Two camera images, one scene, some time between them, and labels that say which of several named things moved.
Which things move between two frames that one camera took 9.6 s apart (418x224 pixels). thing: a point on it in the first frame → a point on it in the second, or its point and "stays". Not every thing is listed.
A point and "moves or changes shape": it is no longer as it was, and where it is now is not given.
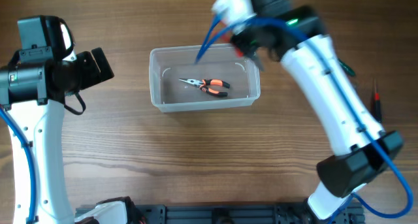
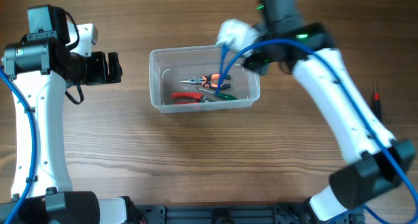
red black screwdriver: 377,104 stays
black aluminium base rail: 227,213 stays
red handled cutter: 238,52 moves or changes shape
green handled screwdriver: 347,68 → 223,96
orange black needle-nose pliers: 204,83 moves or changes shape
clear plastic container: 221,77 stays
